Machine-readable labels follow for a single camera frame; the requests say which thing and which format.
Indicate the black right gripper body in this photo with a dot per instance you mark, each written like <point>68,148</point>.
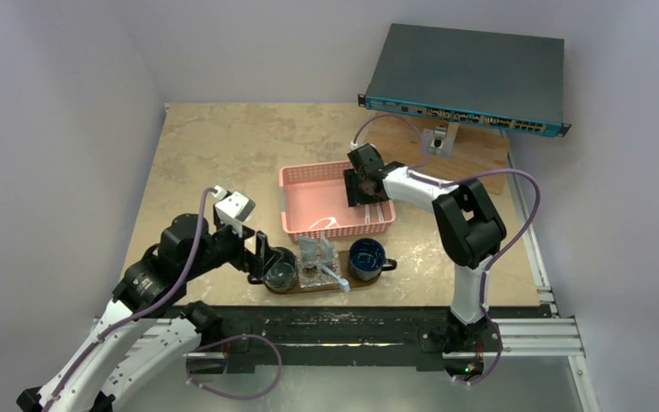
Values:
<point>354,187</point>

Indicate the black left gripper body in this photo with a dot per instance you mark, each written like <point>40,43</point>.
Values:
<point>226,245</point>

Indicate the dark green mug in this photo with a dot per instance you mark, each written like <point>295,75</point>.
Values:
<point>281,276</point>

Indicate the pink plastic basket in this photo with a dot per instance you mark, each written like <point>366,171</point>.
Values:
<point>313,200</point>

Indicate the dark blue mug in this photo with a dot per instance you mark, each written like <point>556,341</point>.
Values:
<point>367,260</point>

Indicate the blue toothbrush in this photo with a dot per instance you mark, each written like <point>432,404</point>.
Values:
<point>341,281</point>

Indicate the oval wooden tray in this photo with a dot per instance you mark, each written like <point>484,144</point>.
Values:
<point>344,264</point>

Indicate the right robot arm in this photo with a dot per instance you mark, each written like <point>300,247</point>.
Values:
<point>468,224</point>

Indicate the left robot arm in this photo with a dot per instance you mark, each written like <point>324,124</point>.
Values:
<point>108,370</point>

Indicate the wooden base board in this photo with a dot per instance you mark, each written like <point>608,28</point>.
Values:
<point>476,149</point>

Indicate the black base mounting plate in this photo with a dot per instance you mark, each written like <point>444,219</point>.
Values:
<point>329,335</point>

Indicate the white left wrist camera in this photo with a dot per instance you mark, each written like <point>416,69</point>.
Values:
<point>231,209</point>

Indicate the metal stand bracket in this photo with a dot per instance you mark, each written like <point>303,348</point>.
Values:
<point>439,140</point>

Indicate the blue network switch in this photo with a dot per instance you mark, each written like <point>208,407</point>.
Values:
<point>499,80</point>

